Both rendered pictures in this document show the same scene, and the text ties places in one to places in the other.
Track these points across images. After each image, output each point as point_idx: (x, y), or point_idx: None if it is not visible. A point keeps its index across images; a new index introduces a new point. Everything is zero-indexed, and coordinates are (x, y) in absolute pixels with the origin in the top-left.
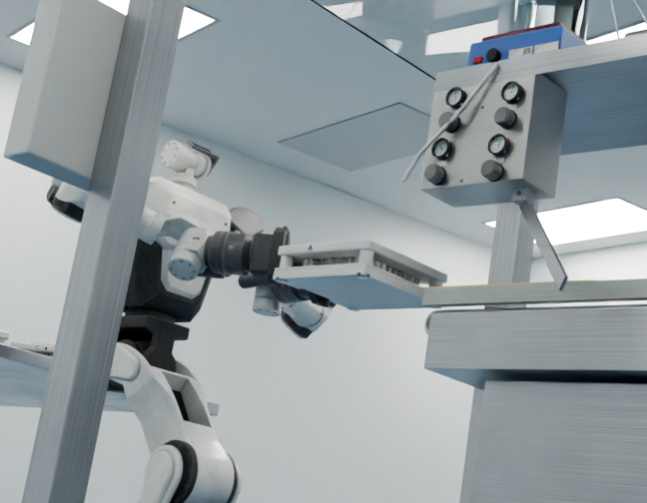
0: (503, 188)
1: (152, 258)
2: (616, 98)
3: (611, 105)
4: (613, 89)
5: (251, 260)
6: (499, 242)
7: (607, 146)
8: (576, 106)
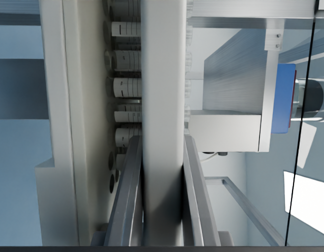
0: None
1: None
2: (222, 96)
3: (225, 90)
4: (221, 104)
5: None
6: (195, 20)
7: (241, 34)
8: (231, 94)
